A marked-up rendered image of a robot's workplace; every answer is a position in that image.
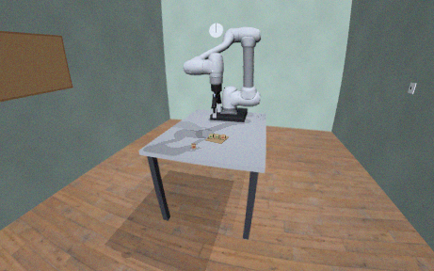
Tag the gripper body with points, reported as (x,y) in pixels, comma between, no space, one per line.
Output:
(216,88)

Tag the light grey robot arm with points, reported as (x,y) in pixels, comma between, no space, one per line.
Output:
(231,97)

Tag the tan flat mat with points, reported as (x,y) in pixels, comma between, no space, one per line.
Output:
(220,141)

